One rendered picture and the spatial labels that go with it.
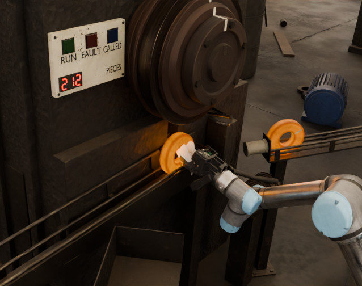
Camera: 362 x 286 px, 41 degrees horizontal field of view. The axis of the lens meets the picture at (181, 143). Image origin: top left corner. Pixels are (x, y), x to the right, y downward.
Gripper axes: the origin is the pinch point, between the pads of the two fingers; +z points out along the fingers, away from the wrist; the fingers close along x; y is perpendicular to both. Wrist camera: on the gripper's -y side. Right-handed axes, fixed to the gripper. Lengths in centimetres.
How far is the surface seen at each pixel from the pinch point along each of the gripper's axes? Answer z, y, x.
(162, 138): 5.9, 1.6, 2.7
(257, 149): -14.3, -5.3, -35.3
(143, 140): 6.6, 4.5, 12.3
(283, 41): 140, -114, -375
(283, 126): -16.7, 4.9, -44.3
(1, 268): -1, -11, 70
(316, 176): -17, -75, -142
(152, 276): -30, -8, 40
